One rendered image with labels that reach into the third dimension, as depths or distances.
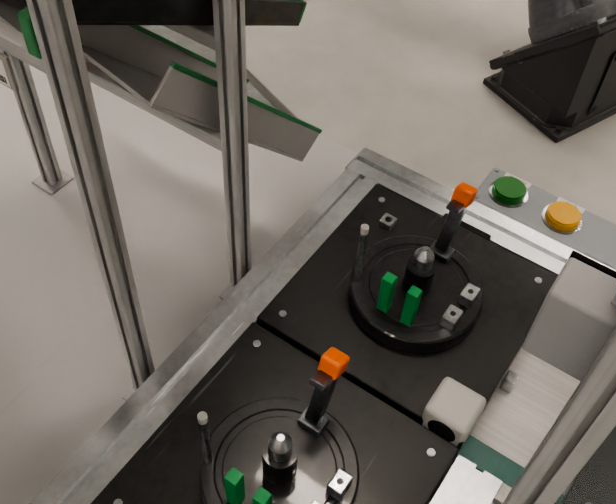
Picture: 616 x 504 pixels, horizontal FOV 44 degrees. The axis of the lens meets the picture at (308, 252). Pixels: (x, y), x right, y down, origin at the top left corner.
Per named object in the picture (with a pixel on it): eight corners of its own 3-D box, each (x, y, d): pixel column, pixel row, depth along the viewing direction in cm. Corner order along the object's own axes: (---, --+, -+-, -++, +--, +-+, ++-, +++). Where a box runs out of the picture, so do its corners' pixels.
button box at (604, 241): (483, 197, 100) (494, 164, 96) (637, 272, 94) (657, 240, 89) (459, 230, 97) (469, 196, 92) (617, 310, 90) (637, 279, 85)
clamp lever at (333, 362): (310, 407, 70) (332, 344, 66) (328, 418, 69) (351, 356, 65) (289, 427, 67) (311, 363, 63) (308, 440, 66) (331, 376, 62)
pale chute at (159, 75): (228, 109, 96) (246, 78, 95) (302, 162, 91) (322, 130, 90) (62, 40, 72) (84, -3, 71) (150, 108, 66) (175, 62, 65)
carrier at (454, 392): (374, 194, 93) (386, 115, 83) (557, 288, 85) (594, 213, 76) (255, 329, 80) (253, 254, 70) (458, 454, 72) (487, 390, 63)
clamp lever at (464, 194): (437, 240, 83) (461, 180, 79) (453, 249, 82) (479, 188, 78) (424, 252, 80) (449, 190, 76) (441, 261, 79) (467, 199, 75)
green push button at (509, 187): (498, 181, 95) (502, 170, 94) (527, 195, 94) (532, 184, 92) (484, 200, 93) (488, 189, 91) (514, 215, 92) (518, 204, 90)
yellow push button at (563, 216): (550, 206, 93) (555, 195, 91) (581, 221, 92) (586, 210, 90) (537, 226, 91) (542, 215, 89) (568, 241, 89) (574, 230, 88)
